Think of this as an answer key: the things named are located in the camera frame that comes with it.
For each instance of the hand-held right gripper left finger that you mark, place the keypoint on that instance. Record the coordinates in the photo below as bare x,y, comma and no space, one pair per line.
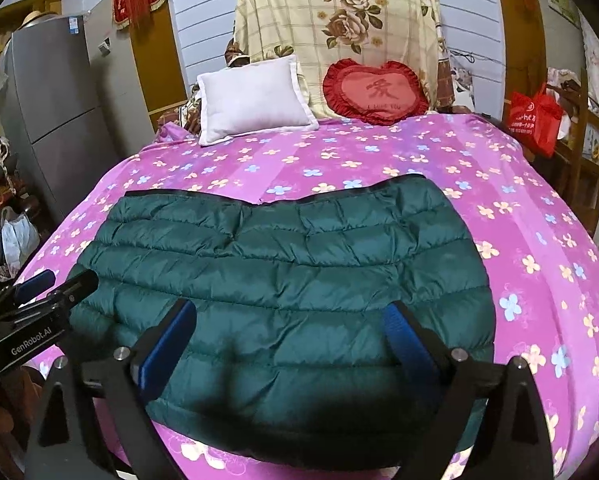
167,345

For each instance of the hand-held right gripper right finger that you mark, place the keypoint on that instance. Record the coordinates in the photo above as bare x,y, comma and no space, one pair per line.
404,340

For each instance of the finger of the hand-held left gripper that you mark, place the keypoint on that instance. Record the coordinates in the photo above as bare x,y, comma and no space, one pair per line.
77,287
34,285

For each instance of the dark green puffer jacket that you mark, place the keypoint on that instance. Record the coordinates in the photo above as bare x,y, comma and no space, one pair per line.
279,270

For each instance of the white plastic bag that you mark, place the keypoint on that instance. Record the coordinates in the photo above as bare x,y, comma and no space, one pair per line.
19,240

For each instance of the grey refrigerator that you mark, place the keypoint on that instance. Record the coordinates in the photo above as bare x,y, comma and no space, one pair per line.
54,110

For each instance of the pink floral bedsheet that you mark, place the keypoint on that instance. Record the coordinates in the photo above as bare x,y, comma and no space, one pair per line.
529,210

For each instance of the wooden shelf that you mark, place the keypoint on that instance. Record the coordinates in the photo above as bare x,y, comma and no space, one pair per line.
579,170

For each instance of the red heart-shaped cushion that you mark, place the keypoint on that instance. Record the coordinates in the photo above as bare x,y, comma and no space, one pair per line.
374,92

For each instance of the red shopping bag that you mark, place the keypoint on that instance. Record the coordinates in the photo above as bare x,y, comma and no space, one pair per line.
534,125

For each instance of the white pillow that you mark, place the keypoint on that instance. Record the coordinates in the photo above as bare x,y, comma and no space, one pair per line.
249,100

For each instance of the straw hat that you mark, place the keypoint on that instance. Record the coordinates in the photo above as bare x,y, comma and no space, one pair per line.
37,17

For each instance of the cream rose-print blanket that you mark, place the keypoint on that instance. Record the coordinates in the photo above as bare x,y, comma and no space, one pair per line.
304,15

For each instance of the wall switch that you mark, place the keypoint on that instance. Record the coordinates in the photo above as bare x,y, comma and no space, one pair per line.
103,47

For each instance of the wall poster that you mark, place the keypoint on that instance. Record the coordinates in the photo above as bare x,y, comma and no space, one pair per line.
562,0

